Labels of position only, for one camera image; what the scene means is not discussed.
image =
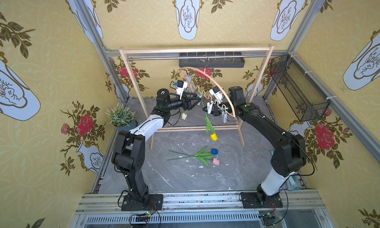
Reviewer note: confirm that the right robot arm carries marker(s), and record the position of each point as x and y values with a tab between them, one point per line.
288	157

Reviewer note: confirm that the black wire mesh basket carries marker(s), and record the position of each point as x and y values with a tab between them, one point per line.
305	98

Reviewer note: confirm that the orange curved clip hanger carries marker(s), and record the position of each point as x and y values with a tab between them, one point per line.
233	114

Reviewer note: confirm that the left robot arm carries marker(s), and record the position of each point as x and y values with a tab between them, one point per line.
129	152

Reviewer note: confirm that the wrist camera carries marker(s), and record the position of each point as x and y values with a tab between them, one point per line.
216	92
181	86

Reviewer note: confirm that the pink tulip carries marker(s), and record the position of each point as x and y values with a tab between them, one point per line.
205	159

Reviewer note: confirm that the white tulip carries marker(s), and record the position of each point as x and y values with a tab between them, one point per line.
184	115

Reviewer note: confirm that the aluminium mounting rail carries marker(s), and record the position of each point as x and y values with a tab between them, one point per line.
304	207

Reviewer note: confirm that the white clothes peg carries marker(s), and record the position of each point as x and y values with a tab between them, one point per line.
210	107

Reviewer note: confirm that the yellow tulip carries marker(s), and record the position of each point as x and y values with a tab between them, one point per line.
209	128

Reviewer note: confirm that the grey clothes peg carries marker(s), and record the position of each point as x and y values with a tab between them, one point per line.
224	116

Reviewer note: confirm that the small circuit board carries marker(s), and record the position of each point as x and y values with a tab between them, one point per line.
144	217

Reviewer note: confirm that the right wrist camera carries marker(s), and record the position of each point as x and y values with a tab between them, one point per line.
216	92

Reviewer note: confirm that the potted green plant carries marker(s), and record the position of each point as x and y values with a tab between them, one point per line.
121	117

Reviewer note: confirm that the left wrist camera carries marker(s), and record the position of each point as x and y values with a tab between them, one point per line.
181	86

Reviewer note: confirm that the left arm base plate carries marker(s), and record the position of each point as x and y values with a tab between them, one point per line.
151	201

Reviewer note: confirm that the blue tulip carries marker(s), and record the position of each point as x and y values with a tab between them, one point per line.
202	153

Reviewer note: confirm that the wooden clothes rack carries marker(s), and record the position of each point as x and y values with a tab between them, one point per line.
174	54

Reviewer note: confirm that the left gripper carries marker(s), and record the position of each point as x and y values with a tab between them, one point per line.
184	102

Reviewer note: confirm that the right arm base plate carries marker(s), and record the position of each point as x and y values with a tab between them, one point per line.
260	200

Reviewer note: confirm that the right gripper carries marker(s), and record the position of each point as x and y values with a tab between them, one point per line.
215	108

